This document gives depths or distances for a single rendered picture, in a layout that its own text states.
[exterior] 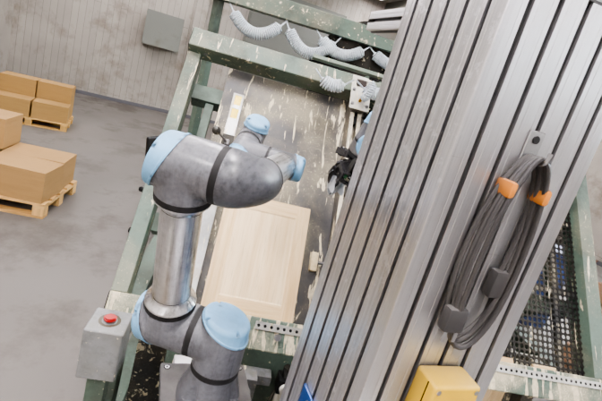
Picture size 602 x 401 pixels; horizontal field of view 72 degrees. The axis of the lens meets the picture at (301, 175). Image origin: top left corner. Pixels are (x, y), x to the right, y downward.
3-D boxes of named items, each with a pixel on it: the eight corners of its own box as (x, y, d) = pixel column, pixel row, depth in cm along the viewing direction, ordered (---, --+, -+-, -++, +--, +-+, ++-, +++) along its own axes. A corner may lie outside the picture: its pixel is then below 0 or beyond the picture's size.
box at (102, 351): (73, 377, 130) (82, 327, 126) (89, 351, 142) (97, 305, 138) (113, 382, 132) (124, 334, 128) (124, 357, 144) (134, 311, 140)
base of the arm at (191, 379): (242, 421, 97) (252, 386, 95) (176, 422, 92) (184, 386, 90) (233, 373, 111) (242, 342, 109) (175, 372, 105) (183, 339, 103)
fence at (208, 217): (179, 302, 160) (178, 302, 157) (233, 97, 196) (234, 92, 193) (192, 305, 161) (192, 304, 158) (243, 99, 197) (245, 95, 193)
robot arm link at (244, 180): (283, 167, 72) (310, 149, 120) (223, 149, 72) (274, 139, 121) (265, 229, 73) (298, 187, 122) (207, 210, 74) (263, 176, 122)
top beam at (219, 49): (187, 55, 198) (187, 43, 188) (193, 39, 201) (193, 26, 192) (578, 166, 235) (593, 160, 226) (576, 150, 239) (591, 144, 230)
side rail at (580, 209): (574, 375, 198) (594, 378, 188) (556, 166, 239) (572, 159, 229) (588, 378, 199) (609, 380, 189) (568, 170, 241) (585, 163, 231)
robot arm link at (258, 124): (241, 121, 119) (251, 107, 125) (231, 149, 126) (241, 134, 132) (266, 133, 119) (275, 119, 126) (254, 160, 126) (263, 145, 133)
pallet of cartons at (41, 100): (64, 133, 638) (70, 92, 624) (-19, 116, 603) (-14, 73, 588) (76, 123, 712) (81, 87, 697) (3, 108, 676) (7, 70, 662)
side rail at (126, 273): (115, 292, 162) (110, 289, 152) (188, 63, 203) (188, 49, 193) (131, 294, 163) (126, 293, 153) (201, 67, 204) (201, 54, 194)
